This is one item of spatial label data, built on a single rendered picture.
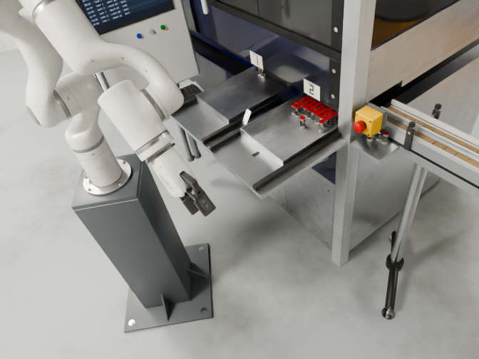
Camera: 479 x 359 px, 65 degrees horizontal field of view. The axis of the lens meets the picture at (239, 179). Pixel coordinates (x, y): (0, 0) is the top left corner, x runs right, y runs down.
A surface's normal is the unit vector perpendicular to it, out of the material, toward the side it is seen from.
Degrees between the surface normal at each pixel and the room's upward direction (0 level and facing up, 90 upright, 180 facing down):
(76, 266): 0
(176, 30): 90
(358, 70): 90
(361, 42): 90
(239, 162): 0
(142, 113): 52
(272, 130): 0
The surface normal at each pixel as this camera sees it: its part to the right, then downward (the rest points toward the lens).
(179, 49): 0.47, 0.58
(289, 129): -0.15, -0.69
